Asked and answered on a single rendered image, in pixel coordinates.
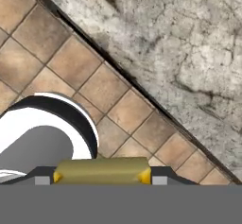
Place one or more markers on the olive yellow sponge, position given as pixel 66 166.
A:
pixel 102 171

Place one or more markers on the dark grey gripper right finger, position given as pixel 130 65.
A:
pixel 164 175

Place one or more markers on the white and black round object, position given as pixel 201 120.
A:
pixel 38 120

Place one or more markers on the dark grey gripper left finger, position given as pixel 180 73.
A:
pixel 42 175

